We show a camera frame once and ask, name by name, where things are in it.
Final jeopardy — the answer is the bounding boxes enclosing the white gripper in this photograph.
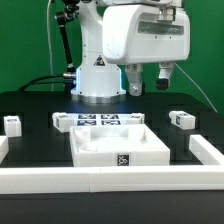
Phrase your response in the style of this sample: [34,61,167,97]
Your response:
[102,4,190,96]

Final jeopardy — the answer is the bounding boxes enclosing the white square table top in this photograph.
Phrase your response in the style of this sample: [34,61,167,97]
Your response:
[70,124,170,167]

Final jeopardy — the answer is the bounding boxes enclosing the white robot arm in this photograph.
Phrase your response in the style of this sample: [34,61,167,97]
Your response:
[71,0,190,103]

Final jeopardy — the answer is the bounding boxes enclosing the marker sheet with tags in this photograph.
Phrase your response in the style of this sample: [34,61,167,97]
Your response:
[69,113,131,126]

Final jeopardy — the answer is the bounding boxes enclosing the white U-shaped fence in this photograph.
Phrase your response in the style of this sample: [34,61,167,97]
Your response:
[0,134,224,195]

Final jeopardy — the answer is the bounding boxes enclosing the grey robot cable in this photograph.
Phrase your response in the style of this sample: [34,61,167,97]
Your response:
[174,62,219,114]

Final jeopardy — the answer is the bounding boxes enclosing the white thin cable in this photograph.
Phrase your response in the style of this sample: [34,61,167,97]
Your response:
[46,0,55,92]

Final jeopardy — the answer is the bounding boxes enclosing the black cable bundle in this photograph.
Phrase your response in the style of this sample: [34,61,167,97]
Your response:
[18,73,74,92]

